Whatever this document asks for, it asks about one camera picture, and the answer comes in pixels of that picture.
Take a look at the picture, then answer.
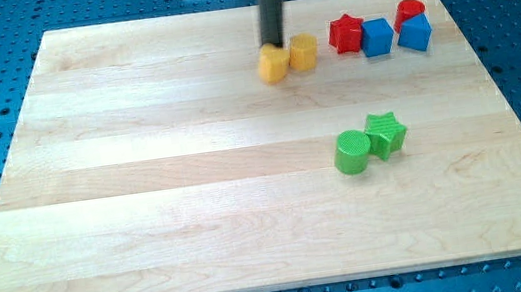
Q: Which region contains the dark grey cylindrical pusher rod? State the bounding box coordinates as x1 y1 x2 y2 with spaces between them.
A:
256 0 284 48

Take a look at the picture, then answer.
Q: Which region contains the yellow heart block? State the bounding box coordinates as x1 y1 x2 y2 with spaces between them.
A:
258 43 290 84

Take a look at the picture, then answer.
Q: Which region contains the yellow hexagon block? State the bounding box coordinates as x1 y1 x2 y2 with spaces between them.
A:
289 33 318 71

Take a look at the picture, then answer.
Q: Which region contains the red star block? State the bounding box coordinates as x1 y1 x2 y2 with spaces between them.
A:
328 14 364 54

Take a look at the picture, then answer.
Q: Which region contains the blue cube block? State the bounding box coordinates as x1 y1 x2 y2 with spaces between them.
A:
361 18 394 57

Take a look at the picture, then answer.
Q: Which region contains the red cylinder block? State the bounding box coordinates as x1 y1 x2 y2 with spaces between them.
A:
393 0 426 33

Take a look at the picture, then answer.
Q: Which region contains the blue pentagon block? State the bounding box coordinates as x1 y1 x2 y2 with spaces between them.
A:
397 14 433 52

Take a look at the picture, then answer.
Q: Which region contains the green cylinder block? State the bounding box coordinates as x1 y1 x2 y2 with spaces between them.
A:
334 129 371 175

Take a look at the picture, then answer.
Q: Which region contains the green star block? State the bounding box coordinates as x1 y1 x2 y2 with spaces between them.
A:
364 112 407 161

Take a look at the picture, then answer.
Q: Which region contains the light wooden board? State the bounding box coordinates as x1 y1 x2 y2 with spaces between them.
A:
0 0 521 292

